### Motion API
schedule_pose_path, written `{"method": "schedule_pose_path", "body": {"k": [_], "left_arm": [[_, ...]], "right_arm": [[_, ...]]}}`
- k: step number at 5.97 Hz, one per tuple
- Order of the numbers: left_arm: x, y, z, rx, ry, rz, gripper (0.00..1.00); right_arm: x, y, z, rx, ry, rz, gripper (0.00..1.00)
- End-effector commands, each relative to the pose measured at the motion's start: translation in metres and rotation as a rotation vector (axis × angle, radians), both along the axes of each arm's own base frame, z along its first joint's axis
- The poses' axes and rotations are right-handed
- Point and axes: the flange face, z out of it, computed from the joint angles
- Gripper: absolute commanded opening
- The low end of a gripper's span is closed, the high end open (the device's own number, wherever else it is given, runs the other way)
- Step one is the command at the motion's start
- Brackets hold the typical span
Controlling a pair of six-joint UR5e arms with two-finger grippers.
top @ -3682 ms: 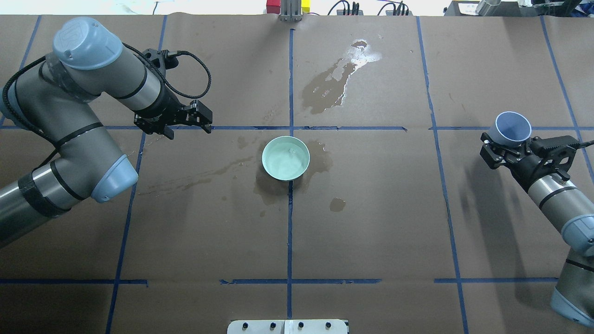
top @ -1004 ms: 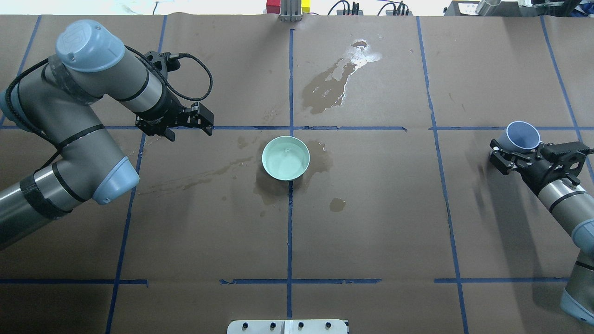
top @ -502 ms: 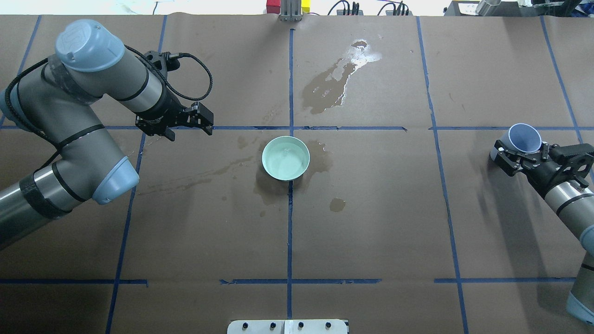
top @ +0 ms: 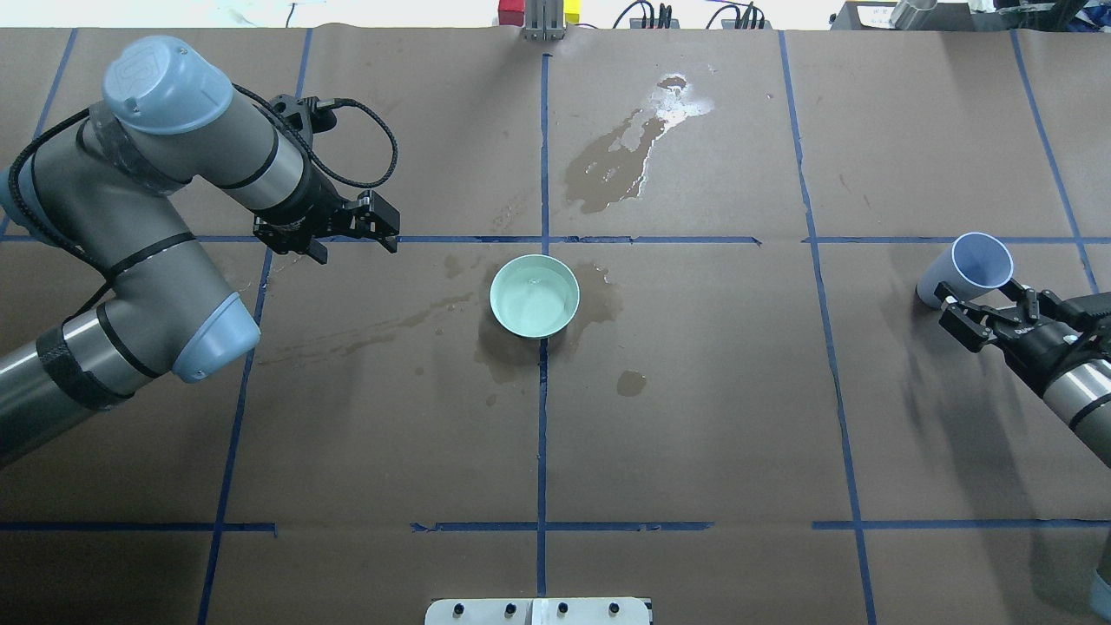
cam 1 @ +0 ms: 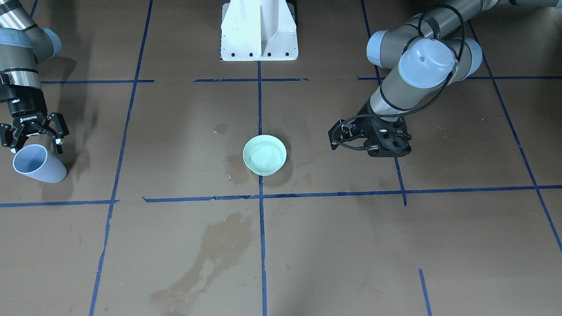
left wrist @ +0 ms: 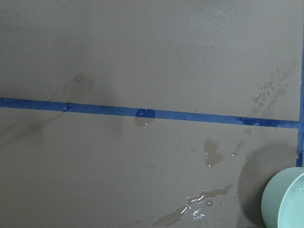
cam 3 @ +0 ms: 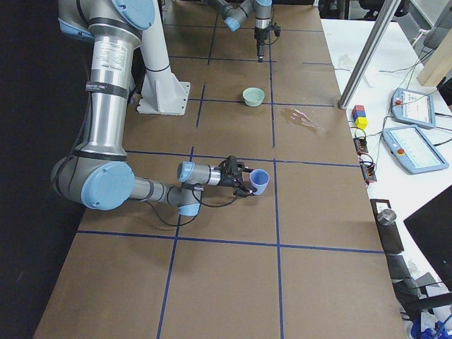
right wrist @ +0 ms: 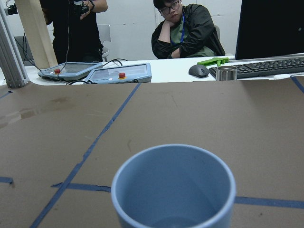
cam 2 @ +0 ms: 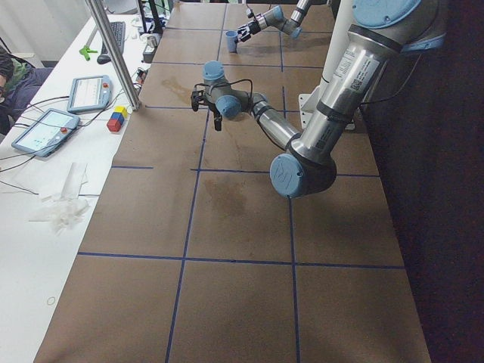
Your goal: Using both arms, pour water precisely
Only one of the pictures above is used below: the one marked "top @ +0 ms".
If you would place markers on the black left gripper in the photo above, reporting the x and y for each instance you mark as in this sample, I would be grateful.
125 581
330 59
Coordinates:
305 211

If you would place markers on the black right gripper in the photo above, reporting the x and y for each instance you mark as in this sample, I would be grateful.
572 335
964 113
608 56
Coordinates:
1039 340

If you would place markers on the blue grey paper cup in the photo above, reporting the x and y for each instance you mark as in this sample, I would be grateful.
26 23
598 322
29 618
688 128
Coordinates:
974 264

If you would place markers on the mint green bowl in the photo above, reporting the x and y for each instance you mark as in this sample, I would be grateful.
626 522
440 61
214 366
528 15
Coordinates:
534 296

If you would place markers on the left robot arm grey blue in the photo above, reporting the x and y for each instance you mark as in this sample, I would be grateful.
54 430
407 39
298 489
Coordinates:
98 187

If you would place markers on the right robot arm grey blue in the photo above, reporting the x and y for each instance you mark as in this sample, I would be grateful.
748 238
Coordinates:
1080 398

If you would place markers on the red block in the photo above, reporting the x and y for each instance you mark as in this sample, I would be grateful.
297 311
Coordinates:
510 12

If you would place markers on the steel cylinder cup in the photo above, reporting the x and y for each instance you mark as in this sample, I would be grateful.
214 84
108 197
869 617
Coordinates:
910 15

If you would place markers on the yellow block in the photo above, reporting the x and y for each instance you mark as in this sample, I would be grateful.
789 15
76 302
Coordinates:
572 11

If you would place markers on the black power strip near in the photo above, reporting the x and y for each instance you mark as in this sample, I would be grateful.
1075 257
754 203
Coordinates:
647 15

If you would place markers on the black power strip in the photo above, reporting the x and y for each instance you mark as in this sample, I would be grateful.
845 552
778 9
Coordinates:
735 15
647 15

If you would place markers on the black power strip far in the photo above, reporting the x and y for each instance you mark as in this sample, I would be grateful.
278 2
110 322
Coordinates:
735 15

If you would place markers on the white mounting plate with bolts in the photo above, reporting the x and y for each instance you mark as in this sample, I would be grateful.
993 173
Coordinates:
541 610

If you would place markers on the aluminium frame post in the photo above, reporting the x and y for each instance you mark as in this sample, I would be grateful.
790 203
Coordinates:
544 20

